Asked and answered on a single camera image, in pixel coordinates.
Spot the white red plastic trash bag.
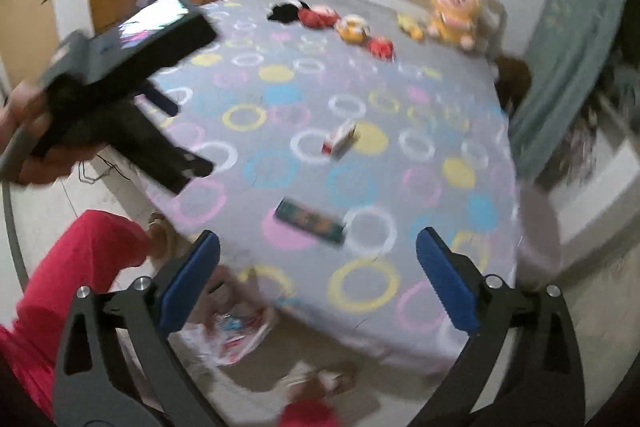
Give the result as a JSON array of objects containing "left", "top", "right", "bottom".
[{"left": 179, "top": 303, "right": 277, "bottom": 367}]

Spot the person left hand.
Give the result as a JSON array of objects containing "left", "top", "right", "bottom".
[{"left": 1, "top": 81, "right": 104, "bottom": 186}]

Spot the pink plastic stool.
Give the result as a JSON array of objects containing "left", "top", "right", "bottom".
[{"left": 516, "top": 183, "right": 562, "bottom": 287}]

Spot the black white plush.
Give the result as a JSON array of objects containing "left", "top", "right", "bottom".
[{"left": 267, "top": 0, "right": 309, "bottom": 25}]

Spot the dark orange flat packet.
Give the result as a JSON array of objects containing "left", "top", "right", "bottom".
[{"left": 274, "top": 198, "right": 345, "bottom": 245}]

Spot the red white toothpaste box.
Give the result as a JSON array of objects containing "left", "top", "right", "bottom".
[{"left": 321, "top": 120, "right": 357, "bottom": 158}]

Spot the grey bedsheet with coloured rings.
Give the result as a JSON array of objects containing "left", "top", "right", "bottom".
[{"left": 136, "top": 0, "right": 521, "bottom": 373}]

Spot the red round plush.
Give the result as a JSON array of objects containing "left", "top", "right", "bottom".
[{"left": 298, "top": 5, "right": 340, "bottom": 29}]

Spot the beige slipper on foot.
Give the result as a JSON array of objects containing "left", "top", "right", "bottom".
[{"left": 277, "top": 362, "right": 359, "bottom": 403}]

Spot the red trouser right leg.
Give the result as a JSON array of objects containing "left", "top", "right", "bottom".
[{"left": 278, "top": 399, "right": 341, "bottom": 427}]

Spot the yellow white bird plush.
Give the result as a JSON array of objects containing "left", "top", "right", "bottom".
[{"left": 334, "top": 14, "right": 370, "bottom": 46}]

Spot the small red plush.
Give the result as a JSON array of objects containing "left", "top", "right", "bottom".
[{"left": 367, "top": 37, "right": 395, "bottom": 62}]

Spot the small yellow plush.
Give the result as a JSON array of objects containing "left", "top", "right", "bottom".
[{"left": 397, "top": 13, "right": 425, "bottom": 42}]

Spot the large yellow pig plush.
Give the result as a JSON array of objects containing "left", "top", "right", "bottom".
[{"left": 426, "top": 0, "right": 480, "bottom": 52}]

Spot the green curtain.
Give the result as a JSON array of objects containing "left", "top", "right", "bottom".
[{"left": 509, "top": 0, "right": 626, "bottom": 180}]

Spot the black cable on bed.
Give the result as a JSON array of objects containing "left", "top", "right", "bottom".
[{"left": 74, "top": 152, "right": 134, "bottom": 184}]

